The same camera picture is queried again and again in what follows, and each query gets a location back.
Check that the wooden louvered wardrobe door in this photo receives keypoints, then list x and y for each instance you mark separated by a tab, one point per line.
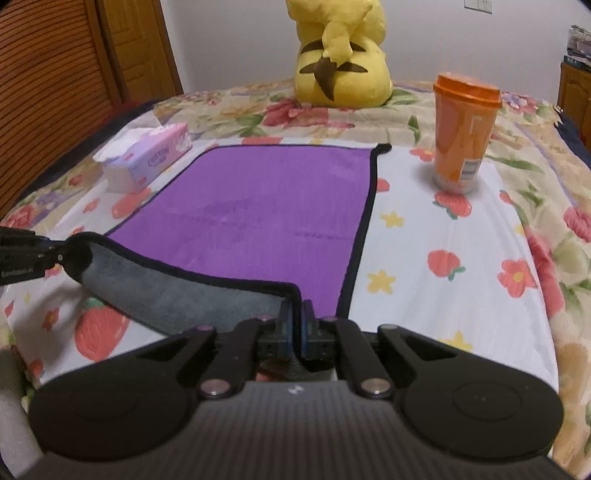
68	68

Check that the orange lidded plastic cup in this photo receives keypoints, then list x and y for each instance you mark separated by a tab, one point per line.
466	112

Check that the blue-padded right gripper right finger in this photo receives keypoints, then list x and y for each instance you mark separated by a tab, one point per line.
333	342

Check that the purple and grey towel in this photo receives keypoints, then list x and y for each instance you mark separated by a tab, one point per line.
240	230

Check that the purple tissue box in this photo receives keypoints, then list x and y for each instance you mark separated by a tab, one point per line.
136	156

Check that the white wall socket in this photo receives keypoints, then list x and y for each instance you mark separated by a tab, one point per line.
484	6

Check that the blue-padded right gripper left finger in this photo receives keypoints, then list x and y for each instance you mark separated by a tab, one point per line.
239	352

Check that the wooden sideboard cabinet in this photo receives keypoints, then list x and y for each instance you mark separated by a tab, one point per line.
574	99

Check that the clutter pile on cabinet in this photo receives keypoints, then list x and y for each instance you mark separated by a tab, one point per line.
579	48

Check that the yellow Pikachu plush toy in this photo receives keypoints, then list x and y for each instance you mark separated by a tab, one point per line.
340	63

